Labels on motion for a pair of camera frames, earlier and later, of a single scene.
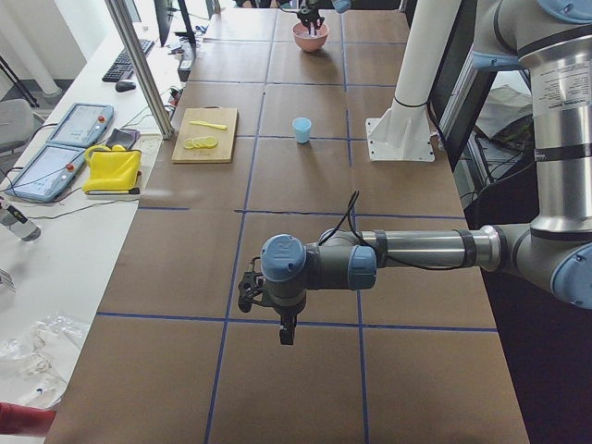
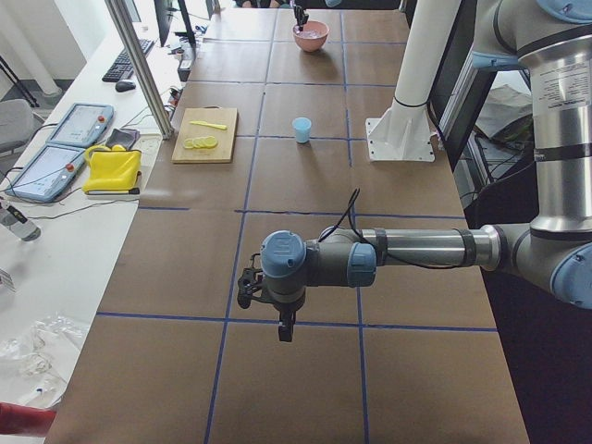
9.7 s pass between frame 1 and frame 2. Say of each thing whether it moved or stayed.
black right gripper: moved
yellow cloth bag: stayed
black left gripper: stayed
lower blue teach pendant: stayed
